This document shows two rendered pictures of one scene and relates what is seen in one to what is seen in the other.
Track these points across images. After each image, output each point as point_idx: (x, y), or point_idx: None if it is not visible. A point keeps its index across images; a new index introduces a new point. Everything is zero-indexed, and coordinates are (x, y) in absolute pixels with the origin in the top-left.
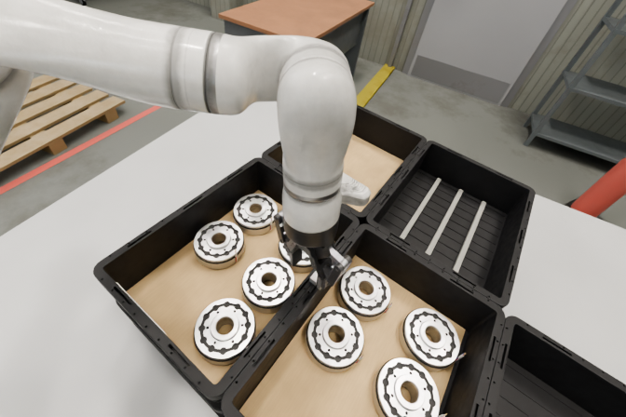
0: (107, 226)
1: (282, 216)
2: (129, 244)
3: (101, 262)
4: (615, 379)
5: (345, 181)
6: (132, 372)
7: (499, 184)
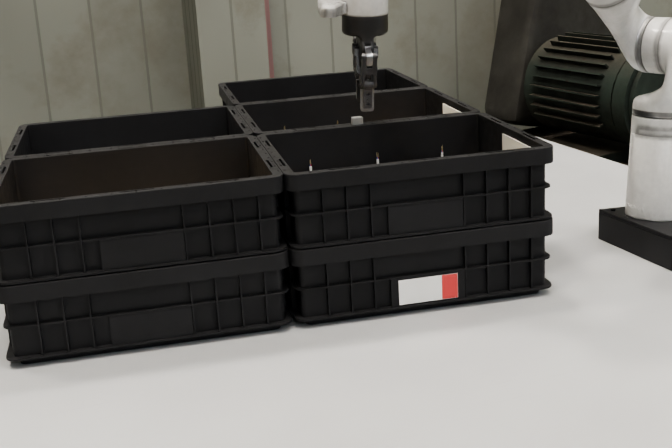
0: (571, 380)
1: (371, 51)
2: (512, 150)
3: (544, 147)
4: (225, 91)
5: None
6: (561, 271)
7: (26, 145)
